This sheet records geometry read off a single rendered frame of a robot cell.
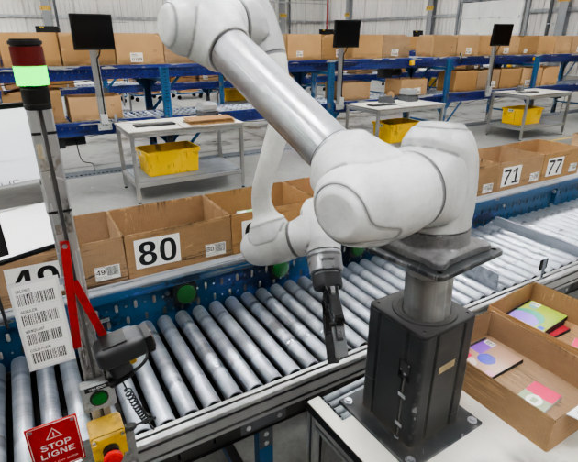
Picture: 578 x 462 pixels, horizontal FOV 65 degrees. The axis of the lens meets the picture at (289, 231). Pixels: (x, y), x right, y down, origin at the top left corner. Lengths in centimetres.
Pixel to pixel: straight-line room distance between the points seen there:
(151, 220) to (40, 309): 101
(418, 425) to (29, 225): 97
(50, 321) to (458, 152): 86
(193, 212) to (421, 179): 132
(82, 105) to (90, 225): 402
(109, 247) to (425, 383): 107
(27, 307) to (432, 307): 83
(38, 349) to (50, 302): 10
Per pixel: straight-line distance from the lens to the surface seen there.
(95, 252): 164
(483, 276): 203
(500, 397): 136
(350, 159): 80
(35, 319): 102
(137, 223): 194
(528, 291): 188
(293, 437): 227
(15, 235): 106
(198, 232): 170
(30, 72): 89
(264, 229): 122
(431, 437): 128
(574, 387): 158
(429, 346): 106
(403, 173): 80
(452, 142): 93
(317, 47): 723
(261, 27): 123
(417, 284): 105
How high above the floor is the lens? 166
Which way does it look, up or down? 23 degrees down
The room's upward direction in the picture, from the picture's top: straight up
